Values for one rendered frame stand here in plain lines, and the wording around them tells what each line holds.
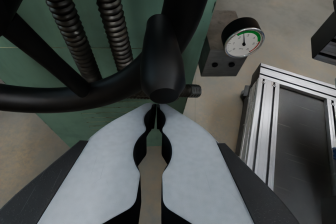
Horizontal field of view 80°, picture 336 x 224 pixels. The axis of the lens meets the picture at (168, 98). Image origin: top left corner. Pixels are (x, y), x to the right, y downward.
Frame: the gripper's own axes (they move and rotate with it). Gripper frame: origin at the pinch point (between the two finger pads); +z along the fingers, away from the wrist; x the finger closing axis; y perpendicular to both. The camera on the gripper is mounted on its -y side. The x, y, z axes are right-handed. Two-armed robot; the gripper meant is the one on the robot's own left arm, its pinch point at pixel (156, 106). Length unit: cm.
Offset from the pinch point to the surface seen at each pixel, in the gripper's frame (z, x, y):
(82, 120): 42, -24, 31
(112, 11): 10.5, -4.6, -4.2
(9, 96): 7.3, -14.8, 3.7
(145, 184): 44, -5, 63
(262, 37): 21.0, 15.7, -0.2
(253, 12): 150, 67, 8
